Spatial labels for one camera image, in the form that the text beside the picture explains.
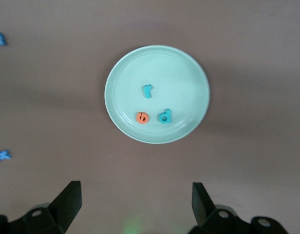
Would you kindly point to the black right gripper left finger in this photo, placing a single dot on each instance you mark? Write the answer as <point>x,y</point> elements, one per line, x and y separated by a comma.
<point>69,204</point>

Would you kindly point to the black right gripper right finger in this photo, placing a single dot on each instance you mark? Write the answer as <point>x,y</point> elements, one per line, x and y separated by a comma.
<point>202,207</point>

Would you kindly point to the teal foam letter d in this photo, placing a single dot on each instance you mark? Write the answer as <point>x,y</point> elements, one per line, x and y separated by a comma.
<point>169,114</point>

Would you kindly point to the orange foam letter e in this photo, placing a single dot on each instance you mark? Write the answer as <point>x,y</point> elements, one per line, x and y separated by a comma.
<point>137,118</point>

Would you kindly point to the teal foam letter r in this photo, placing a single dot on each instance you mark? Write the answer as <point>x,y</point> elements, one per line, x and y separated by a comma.
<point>147,93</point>

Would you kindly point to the brown table cover sheet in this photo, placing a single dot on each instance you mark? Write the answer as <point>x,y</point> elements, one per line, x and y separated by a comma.
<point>237,146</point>

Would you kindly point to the blue foam letter x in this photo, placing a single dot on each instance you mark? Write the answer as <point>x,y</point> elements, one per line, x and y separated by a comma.
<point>4,156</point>

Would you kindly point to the pale green plate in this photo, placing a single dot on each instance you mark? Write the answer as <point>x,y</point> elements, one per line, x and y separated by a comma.
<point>179,73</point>

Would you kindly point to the blue foam letter g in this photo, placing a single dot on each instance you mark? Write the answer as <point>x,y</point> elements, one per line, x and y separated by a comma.
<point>2,42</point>

